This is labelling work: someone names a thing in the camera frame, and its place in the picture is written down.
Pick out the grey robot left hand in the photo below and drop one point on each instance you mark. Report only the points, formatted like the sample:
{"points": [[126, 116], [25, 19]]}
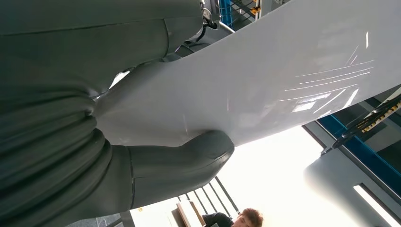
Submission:
{"points": [[78, 40]]}

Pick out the brown cardboard box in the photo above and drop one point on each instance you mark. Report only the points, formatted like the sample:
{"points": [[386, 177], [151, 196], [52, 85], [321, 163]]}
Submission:
{"points": [[189, 216]]}

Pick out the person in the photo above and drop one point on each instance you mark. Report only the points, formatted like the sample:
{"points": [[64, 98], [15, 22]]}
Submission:
{"points": [[247, 217]]}

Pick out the blue metal frame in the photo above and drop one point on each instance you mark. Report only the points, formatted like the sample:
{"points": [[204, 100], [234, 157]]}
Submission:
{"points": [[360, 150]]}

